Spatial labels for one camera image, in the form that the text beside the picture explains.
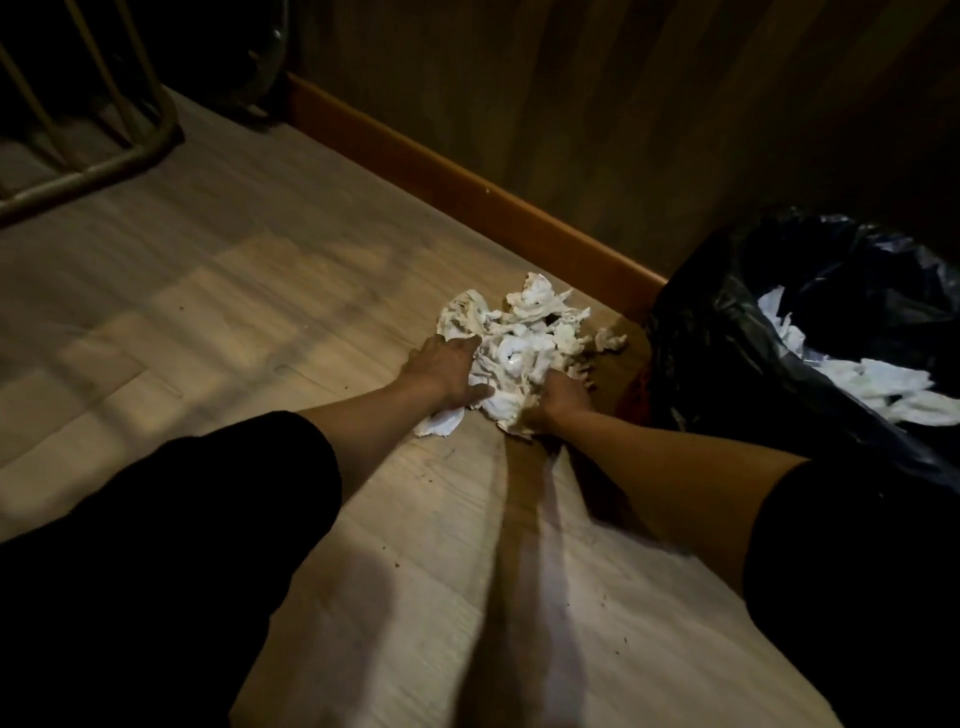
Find orange wooden baseboard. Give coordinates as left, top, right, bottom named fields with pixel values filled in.
left=286, top=72, right=669, bottom=322

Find black right sleeve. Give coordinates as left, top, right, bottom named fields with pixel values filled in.
left=741, top=456, right=960, bottom=728

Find person's right hand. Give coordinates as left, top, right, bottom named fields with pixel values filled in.
left=522, top=369, right=598, bottom=438

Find black left sleeve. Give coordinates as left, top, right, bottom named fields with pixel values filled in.
left=0, top=410, right=345, bottom=728

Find black plastic trash bag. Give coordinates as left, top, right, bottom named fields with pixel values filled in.
left=645, top=210, right=960, bottom=498

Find white tissues in trash bag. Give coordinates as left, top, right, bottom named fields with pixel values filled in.
left=756, top=285, right=960, bottom=428

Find person's left forearm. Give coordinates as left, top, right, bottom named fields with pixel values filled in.
left=297, top=375, right=423, bottom=505

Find person's left hand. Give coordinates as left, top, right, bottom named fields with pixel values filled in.
left=396, top=334, right=497, bottom=413

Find metal tube furniture frame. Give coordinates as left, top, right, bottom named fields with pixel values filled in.
left=0, top=0, right=183, bottom=220

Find dark round container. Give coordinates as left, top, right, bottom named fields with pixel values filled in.
left=171, top=0, right=295, bottom=125

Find pile of white tissues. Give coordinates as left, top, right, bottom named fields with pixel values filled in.
left=414, top=272, right=603, bottom=441

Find person's right forearm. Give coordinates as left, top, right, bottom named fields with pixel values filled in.
left=553, top=414, right=813, bottom=599

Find black sleeve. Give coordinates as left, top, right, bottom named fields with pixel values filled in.
left=741, top=456, right=960, bottom=728
left=0, top=410, right=345, bottom=728

